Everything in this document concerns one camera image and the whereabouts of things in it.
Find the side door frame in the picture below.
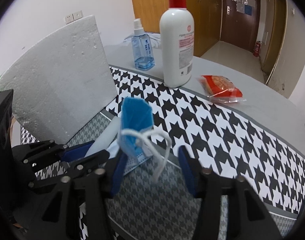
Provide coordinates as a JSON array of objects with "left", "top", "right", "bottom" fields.
[{"left": 260, "top": 0, "right": 287, "bottom": 85}]

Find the houndstooth tablecloth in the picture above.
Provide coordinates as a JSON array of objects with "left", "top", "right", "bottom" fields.
[{"left": 19, "top": 65, "right": 305, "bottom": 240}]

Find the white foam tube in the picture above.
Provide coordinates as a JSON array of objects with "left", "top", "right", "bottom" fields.
[{"left": 85, "top": 116, "right": 120, "bottom": 157}]

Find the wooden wardrobe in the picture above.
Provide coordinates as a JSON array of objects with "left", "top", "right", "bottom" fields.
[{"left": 132, "top": 0, "right": 221, "bottom": 60}]

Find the red fire extinguisher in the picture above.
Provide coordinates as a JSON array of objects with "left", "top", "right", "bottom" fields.
[{"left": 253, "top": 41, "right": 262, "bottom": 57}]

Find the dark brown entrance door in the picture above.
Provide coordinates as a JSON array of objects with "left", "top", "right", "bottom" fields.
[{"left": 221, "top": 0, "right": 261, "bottom": 52}]

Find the white styrofoam box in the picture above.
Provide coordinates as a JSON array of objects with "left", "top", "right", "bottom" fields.
[{"left": 0, "top": 15, "right": 117, "bottom": 144}]

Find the white lotion pump bottle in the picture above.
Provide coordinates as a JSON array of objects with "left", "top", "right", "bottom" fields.
[{"left": 160, "top": 0, "right": 194, "bottom": 88}]

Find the red snack packet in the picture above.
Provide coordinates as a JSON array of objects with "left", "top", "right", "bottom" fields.
[{"left": 198, "top": 75, "right": 246, "bottom": 103}]

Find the blue spray bottle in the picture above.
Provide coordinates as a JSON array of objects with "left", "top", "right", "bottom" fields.
[{"left": 131, "top": 18, "right": 155, "bottom": 70}]

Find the blue face mask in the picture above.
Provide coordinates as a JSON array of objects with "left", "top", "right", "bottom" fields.
[{"left": 107, "top": 97, "right": 172, "bottom": 182}]

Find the wall socket and switch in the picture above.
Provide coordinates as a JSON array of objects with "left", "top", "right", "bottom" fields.
[{"left": 64, "top": 10, "right": 83, "bottom": 24}]

